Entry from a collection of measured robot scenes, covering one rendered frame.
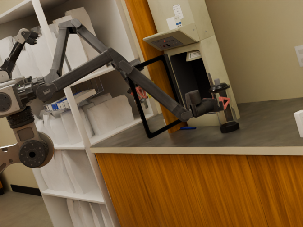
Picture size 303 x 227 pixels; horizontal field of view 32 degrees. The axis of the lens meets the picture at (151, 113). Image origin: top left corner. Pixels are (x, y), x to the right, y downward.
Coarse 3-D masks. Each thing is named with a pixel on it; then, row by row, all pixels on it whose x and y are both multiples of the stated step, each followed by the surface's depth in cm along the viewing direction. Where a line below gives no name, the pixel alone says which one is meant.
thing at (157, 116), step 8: (152, 64) 290; (160, 64) 294; (144, 72) 286; (152, 72) 290; (160, 72) 294; (128, 80) 278; (152, 80) 289; (160, 80) 293; (168, 80) 297; (136, 88) 281; (168, 88) 297; (144, 96) 284; (136, 104) 281; (152, 104) 288; (160, 104) 291; (144, 112) 283; (152, 112) 287; (160, 112) 291; (168, 112) 295; (152, 120) 287; (160, 120) 290; (168, 120) 294; (144, 128) 283; (152, 128) 286; (160, 128) 290
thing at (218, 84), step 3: (216, 81) 262; (219, 81) 263; (216, 84) 263; (219, 84) 263; (222, 84) 261; (225, 84) 262; (213, 87) 261; (216, 87) 260; (219, 87) 260; (222, 87) 260
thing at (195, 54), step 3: (189, 51) 287; (192, 51) 285; (195, 51) 284; (198, 51) 283; (189, 54) 287; (192, 54) 285; (195, 54) 284; (198, 54) 283; (186, 57) 291; (189, 57) 286; (192, 57) 285; (195, 57) 284; (198, 57) 283; (201, 57) 282; (186, 60) 290; (189, 60) 286
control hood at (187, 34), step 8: (192, 24) 270; (160, 32) 290; (168, 32) 272; (176, 32) 269; (184, 32) 267; (192, 32) 270; (144, 40) 290; (152, 40) 286; (184, 40) 274; (192, 40) 271; (168, 48) 290
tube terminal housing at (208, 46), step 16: (160, 0) 285; (176, 0) 276; (192, 0) 271; (160, 16) 290; (192, 16) 271; (208, 16) 277; (208, 32) 276; (176, 48) 289; (192, 48) 279; (208, 48) 276; (208, 64) 275; (224, 64) 293; (176, 80) 299; (224, 80) 281
